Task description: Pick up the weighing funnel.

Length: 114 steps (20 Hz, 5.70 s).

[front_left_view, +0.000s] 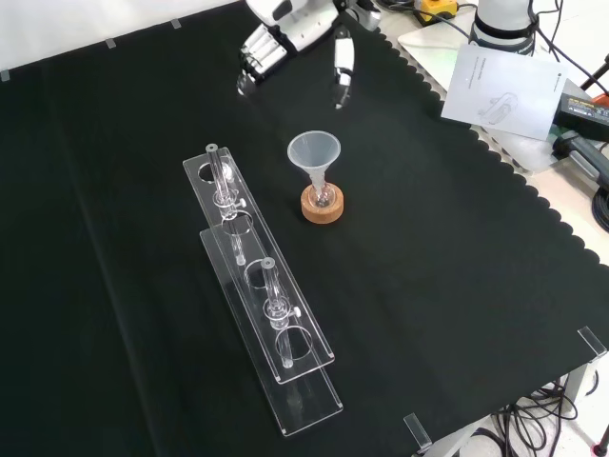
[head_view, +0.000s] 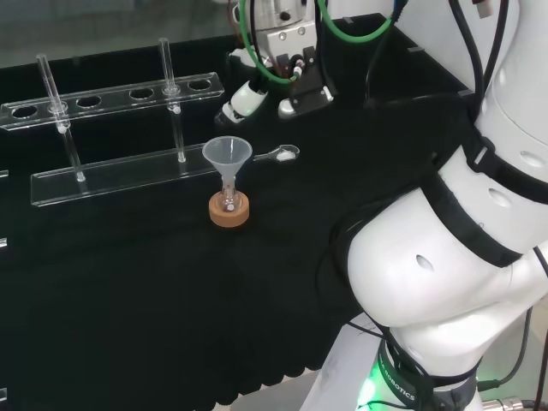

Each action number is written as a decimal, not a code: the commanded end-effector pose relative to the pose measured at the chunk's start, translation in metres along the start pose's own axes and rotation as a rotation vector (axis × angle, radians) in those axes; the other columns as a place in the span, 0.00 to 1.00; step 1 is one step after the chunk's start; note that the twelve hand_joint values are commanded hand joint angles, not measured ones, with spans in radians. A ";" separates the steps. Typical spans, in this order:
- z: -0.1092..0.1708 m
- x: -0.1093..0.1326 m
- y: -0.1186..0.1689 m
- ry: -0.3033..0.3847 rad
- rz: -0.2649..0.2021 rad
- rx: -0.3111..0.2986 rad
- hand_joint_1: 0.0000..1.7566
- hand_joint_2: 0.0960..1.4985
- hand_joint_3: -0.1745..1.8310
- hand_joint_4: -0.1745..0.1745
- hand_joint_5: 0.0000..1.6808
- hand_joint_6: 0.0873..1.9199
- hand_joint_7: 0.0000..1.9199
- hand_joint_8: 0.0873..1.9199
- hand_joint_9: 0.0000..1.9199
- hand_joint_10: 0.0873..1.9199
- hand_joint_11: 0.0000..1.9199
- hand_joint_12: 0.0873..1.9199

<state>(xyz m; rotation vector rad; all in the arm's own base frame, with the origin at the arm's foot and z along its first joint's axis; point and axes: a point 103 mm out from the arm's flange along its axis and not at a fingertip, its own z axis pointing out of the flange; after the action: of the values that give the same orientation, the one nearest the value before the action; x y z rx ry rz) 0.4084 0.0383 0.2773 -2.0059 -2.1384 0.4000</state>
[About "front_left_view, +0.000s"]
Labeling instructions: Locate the clear acrylic funnel stand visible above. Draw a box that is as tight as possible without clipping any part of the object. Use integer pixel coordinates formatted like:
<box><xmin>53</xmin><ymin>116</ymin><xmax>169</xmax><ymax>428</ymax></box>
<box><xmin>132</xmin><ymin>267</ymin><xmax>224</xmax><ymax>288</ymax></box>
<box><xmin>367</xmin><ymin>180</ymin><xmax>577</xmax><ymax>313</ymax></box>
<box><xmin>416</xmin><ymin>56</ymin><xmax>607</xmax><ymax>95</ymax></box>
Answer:
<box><xmin>182</xmin><ymin>142</ymin><xmax>344</xmax><ymax>438</ymax></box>

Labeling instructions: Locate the cork ring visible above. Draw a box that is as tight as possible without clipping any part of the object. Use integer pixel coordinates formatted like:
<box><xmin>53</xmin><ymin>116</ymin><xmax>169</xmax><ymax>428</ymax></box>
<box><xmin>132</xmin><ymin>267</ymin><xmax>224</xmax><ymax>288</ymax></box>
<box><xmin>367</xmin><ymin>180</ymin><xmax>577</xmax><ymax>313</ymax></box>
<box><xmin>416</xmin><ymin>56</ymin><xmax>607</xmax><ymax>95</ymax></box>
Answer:
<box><xmin>300</xmin><ymin>184</ymin><xmax>345</xmax><ymax>224</ymax></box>

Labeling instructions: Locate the black cable bundle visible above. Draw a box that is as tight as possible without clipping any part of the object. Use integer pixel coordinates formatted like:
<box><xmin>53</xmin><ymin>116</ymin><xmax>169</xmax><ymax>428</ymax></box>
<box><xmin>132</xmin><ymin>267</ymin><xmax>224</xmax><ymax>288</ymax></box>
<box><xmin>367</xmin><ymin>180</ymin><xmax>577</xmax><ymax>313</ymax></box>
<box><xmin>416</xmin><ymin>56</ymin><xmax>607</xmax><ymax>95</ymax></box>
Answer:
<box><xmin>492</xmin><ymin>378</ymin><xmax>609</xmax><ymax>457</ymax></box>

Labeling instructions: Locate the white paper leaflet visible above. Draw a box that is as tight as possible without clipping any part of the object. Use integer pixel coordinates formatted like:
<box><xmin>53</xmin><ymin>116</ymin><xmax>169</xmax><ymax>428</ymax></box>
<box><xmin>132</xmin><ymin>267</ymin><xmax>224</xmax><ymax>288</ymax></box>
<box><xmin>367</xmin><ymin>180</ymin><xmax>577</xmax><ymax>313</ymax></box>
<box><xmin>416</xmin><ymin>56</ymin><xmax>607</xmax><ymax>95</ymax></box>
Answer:
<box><xmin>440</xmin><ymin>43</ymin><xmax>570</xmax><ymax>142</ymax></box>

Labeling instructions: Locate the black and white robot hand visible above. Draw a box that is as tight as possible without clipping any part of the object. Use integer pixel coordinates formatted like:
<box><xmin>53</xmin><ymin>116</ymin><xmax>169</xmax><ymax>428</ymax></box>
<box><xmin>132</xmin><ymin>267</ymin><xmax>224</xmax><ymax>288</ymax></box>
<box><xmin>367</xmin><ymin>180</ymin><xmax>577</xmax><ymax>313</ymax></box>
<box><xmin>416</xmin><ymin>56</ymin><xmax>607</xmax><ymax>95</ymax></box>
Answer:
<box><xmin>236</xmin><ymin>0</ymin><xmax>383</xmax><ymax>111</ymax></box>

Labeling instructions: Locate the grey and green device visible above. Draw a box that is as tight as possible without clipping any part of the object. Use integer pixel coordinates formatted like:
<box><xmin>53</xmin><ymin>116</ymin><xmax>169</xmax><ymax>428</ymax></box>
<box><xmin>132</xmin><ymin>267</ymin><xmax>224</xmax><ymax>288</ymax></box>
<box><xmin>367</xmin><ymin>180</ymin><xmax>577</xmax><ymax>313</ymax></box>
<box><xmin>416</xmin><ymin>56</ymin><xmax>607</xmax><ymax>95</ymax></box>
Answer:
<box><xmin>551</xmin><ymin>128</ymin><xmax>609</xmax><ymax>192</ymax></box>

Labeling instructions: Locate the black tripod leg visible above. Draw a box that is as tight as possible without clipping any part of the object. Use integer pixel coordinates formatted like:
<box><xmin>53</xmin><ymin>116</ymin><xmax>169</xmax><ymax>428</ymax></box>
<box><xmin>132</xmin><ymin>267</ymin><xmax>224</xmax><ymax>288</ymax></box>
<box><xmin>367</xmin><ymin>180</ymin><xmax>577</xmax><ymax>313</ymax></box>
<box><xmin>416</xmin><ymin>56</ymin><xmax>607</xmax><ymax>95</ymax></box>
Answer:
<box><xmin>579</xmin><ymin>50</ymin><xmax>609</xmax><ymax>92</ymax></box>

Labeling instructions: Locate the black bench cloth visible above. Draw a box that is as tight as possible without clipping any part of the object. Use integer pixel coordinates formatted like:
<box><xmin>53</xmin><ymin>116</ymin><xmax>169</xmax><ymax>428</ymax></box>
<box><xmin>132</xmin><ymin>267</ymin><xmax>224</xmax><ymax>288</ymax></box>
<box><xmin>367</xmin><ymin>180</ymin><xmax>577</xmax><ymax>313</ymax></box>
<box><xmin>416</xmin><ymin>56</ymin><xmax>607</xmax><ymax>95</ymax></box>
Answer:
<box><xmin>0</xmin><ymin>0</ymin><xmax>609</xmax><ymax>457</ymax></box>

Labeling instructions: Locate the clear round-bottom flask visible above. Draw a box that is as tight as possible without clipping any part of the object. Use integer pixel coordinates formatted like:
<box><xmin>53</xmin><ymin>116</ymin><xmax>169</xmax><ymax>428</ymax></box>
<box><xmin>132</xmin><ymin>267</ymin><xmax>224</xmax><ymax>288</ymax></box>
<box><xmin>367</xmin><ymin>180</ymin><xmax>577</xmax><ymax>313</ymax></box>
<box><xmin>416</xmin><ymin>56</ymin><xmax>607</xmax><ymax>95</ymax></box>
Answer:
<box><xmin>306</xmin><ymin>181</ymin><xmax>335</xmax><ymax>209</ymax></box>

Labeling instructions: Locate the black power adapter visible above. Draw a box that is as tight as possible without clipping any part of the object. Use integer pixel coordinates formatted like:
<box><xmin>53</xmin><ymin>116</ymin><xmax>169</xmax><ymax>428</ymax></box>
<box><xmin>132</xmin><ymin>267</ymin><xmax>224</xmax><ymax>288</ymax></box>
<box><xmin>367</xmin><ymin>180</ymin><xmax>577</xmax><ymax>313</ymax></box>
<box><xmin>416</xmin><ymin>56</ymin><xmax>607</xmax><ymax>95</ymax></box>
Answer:
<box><xmin>553</xmin><ymin>91</ymin><xmax>609</xmax><ymax>143</ymax></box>

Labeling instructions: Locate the yellow stop button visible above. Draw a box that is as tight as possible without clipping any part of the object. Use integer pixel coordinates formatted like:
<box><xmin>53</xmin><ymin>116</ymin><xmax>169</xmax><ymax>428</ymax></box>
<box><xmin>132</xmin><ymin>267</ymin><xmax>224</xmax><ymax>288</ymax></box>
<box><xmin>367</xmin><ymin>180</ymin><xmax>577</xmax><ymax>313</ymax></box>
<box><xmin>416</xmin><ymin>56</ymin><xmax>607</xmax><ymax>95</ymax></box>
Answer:
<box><xmin>412</xmin><ymin>0</ymin><xmax>459</xmax><ymax>26</ymax></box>

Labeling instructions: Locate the translucent plastic funnel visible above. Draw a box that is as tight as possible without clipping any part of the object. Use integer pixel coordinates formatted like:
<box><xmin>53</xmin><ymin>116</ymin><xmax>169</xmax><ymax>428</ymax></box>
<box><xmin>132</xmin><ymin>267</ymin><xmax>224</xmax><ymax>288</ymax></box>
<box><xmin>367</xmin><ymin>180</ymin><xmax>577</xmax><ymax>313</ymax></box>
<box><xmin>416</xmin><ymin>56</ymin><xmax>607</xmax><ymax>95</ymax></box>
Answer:
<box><xmin>286</xmin><ymin>131</ymin><xmax>342</xmax><ymax>192</ymax></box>

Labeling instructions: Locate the clear cloth clip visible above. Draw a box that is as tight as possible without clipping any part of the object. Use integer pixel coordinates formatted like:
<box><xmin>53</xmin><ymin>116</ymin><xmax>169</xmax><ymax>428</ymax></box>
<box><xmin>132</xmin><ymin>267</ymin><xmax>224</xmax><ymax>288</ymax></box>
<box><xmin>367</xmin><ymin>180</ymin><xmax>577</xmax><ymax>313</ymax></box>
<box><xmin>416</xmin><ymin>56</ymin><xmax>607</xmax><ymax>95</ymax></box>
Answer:
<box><xmin>577</xmin><ymin>326</ymin><xmax>609</xmax><ymax>364</ymax></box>
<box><xmin>403</xmin><ymin>412</ymin><xmax>433</xmax><ymax>454</ymax></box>

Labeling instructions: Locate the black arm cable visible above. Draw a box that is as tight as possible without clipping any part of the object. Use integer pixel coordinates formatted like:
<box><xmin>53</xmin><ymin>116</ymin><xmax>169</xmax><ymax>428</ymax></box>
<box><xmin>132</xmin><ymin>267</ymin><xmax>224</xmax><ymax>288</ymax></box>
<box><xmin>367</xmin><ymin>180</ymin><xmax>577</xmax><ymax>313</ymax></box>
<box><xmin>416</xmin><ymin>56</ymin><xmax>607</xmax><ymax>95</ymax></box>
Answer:
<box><xmin>525</xmin><ymin>0</ymin><xmax>609</xmax><ymax>96</ymax></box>

